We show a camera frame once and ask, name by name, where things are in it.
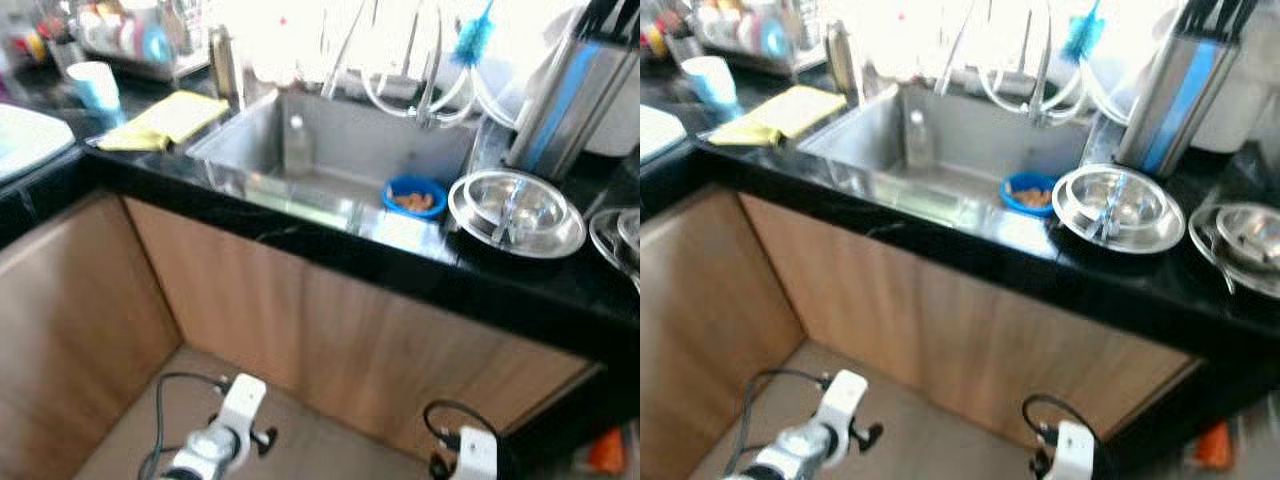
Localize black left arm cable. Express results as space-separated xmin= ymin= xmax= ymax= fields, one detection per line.
xmin=138 ymin=372 xmax=229 ymax=480
xmin=735 ymin=368 xmax=831 ymax=480

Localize white and blue cup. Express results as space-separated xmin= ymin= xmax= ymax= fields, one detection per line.
xmin=66 ymin=61 xmax=127 ymax=128
xmin=680 ymin=56 xmax=741 ymax=123

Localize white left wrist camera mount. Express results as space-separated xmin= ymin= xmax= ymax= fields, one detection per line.
xmin=215 ymin=374 xmax=267 ymax=451
xmin=815 ymin=370 xmax=869 ymax=446

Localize steel bowl with spoon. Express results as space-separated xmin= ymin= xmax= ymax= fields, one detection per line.
xmin=1065 ymin=167 xmax=1171 ymax=241
xmin=462 ymin=172 xmax=571 ymax=246

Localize steel thermos bottle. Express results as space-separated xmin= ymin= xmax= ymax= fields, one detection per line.
xmin=207 ymin=25 xmax=245 ymax=109
xmin=825 ymin=20 xmax=859 ymax=99

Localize stainless steel sink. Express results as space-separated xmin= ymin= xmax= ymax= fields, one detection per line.
xmin=797 ymin=82 xmax=1096 ymax=236
xmin=186 ymin=88 xmax=483 ymax=253

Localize wooden cabinet door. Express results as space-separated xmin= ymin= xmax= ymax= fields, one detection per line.
xmin=300 ymin=265 xmax=601 ymax=461
xmin=920 ymin=265 xmax=1201 ymax=466
xmin=740 ymin=190 xmax=926 ymax=391
xmin=125 ymin=195 xmax=306 ymax=391

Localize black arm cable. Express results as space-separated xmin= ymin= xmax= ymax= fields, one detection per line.
xmin=1022 ymin=394 xmax=1101 ymax=476
xmin=735 ymin=368 xmax=831 ymax=480
xmin=422 ymin=400 xmax=501 ymax=480
xmin=138 ymin=372 xmax=229 ymax=480

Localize blue bottle brush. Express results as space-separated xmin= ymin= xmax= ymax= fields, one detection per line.
xmin=1062 ymin=0 xmax=1106 ymax=63
xmin=452 ymin=0 xmax=499 ymax=67

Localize wooden cabinet side panel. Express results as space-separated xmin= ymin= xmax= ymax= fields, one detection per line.
xmin=0 ymin=190 xmax=181 ymax=480
xmin=640 ymin=185 xmax=806 ymax=480

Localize blue plastic bowl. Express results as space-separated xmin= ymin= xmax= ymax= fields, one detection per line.
xmin=382 ymin=175 xmax=449 ymax=222
xmin=1001 ymin=172 xmax=1061 ymax=218

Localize white round appliance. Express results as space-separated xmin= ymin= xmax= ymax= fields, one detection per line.
xmin=1190 ymin=50 xmax=1271 ymax=153

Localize white flat board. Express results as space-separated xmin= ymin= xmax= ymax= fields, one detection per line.
xmin=0 ymin=103 xmax=77 ymax=184
xmin=640 ymin=103 xmax=687 ymax=166

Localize clear plastic bottle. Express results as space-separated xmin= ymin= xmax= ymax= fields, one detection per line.
xmin=905 ymin=108 xmax=934 ymax=171
xmin=283 ymin=113 xmax=314 ymax=178

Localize white kettle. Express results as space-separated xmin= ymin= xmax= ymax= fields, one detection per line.
xmin=520 ymin=5 xmax=596 ymax=111
xmin=1130 ymin=10 xmax=1186 ymax=101

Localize metal dish rack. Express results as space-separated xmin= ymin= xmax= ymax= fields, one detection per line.
xmin=75 ymin=0 xmax=213 ymax=83
xmin=690 ymin=0 xmax=826 ymax=76

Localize yellow cleaning cloth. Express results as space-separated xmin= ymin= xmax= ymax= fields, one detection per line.
xmin=707 ymin=85 xmax=848 ymax=148
xmin=96 ymin=90 xmax=230 ymax=154

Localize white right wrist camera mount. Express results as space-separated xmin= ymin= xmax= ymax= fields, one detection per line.
xmin=1052 ymin=420 xmax=1096 ymax=480
xmin=455 ymin=427 xmax=499 ymax=480

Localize steel pull-out faucet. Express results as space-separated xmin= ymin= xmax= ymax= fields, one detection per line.
xmin=320 ymin=0 xmax=371 ymax=101
xmin=935 ymin=0 xmax=986 ymax=96

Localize orange object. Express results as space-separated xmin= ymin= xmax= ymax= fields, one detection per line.
xmin=1195 ymin=420 xmax=1233 ymax=471
xmin=587 ymin=430 xmax=627 ymax=474

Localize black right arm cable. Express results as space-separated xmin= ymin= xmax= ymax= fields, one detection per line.
xmin=1022 ymin=394 xmax=1101 ymax=476
xmin=422 ymin=400 xmax=501 ymax=480

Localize steel knife block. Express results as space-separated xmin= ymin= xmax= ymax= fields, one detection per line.
xmin=1112 ymin=28 xmax=1246 ymax=179
xmin=503 ymin=25 xmax=641 ymax=183

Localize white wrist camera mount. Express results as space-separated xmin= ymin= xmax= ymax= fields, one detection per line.
xmin=815 ymin=370 xmax=869 ymax=446
xmin=1052 ymin=420 xmax=1096 ymax=480
xmin=215 ymin=374 xmax=267 ymax=451
xmin=455 ymin=427 xmax=499 ymax=480

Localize large steel plate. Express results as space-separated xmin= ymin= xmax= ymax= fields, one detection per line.
xmin=1052 ymin=163 xmax=1188 ymax=255
xmin=447 ymin=168 xmax=588 ymax=260

